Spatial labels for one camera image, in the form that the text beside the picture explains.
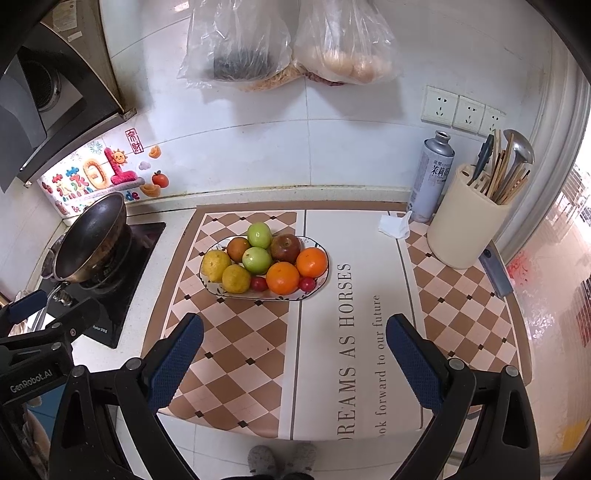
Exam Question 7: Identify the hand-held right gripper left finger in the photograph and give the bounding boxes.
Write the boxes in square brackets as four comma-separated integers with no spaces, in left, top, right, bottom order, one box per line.
[48,313,205,480]

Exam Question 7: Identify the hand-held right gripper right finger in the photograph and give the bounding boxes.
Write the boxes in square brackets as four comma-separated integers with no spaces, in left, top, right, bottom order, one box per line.
[385,314,541,480]

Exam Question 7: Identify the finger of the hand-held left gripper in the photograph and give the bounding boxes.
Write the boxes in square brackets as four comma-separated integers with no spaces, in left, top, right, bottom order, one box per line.
[0,290,49,330]
[32,298,101,346]

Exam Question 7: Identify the floral ceramic plate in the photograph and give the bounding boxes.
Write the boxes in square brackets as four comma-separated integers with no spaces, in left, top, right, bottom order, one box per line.
[199,235,331,302]

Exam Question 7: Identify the yellow citrus fruit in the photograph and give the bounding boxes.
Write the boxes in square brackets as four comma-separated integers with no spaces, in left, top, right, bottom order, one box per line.
[222,264,252,295]
[202,250,232,283]

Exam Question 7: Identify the green apple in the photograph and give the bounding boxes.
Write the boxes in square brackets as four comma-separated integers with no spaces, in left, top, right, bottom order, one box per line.
[247,222,273,249]
[242,247,272,274]

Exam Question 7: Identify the large orange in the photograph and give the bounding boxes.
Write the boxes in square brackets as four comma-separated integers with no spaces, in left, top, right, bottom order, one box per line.
[266,261,301,296]

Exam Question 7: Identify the small orange tangerine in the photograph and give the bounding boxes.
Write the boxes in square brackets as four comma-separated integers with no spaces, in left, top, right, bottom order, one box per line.
[296,247,328,278]

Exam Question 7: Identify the black gas stove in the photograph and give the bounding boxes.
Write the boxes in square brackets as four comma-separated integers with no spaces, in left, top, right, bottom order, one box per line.
[41,222,167,349]

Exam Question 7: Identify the checkered brown counter mat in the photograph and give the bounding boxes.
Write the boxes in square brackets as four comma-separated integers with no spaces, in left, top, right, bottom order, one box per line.
[157,200,532,441]

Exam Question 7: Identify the black wok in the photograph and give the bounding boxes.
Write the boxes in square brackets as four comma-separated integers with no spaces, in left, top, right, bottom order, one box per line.
[32,191,129,333]

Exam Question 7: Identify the steel cleaver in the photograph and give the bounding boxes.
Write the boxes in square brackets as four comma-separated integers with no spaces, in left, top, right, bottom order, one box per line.
[478,247,515,298]

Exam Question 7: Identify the dark brown-orange round fruit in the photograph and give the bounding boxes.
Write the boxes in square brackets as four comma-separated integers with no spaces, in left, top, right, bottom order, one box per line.
[226,237,250,261]

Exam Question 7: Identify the grey slipper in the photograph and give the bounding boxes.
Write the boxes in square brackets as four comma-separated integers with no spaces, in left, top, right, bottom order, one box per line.
[248,445,278,478]
[281,443,318,476]

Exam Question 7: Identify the crumpled white tissue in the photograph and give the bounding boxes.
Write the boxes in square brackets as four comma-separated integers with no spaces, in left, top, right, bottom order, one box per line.
[379,211,413,240]

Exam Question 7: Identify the beige utensil holder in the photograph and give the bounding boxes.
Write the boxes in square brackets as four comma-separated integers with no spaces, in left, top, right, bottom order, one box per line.
[427,164,513,271]

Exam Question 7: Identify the red window decoration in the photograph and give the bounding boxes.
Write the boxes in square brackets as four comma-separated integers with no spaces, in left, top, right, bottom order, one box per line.
[508,251,539,289]

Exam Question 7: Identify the red apple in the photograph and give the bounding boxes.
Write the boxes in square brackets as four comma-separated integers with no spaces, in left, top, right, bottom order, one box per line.
[270,234,302,264]

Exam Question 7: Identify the grey spray can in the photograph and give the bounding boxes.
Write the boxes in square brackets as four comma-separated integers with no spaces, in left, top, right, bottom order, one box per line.
[409,130,455,223]

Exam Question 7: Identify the bundle of wooden chopsticks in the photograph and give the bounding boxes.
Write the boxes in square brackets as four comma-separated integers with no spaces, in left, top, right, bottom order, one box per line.
[480,129,532,206]

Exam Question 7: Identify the black range hood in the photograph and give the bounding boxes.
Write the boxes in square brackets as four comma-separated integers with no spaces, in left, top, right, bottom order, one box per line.
[0,0,125,192]

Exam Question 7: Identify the metal ladle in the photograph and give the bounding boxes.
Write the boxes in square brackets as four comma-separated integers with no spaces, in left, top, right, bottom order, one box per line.
[496,129,535,195]

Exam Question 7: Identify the clear plastic bag dark contents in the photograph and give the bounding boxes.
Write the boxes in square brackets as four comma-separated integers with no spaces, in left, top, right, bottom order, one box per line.
[178,0,296,93]

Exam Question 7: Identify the clear plastic bag with eggs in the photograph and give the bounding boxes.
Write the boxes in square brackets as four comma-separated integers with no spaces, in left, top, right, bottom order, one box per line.
[291,0,402,86]

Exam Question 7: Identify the group of colourful wall stickers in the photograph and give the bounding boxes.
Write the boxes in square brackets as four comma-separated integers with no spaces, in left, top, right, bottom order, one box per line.
[39,128,174,217]

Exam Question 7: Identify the black handled knife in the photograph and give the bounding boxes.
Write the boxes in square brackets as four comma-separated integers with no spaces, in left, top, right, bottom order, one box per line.
[467,135,495,188]

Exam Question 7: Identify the white wall socket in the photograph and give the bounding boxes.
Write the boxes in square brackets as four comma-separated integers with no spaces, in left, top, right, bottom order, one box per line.
[452,96,486,132]
[480,105,507,136]
[421,85,460,126]

